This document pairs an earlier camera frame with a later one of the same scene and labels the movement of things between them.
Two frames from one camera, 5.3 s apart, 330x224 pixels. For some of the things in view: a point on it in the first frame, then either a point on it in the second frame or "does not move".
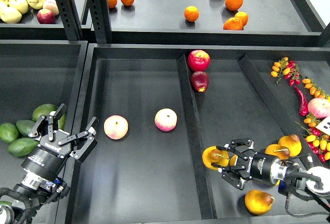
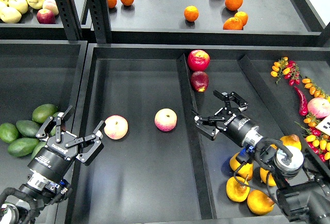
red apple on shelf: [45, 16] does not move
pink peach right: [318, 107] does not move
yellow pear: [212, 154] → [236, 190]
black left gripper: [47, 160] → [57, 159]
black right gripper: [251, 165] → [228, 119]
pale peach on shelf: [51, 4] does not move
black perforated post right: [97, 4] does not move
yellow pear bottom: [258, 202] does not move
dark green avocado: [22, 147] does not move
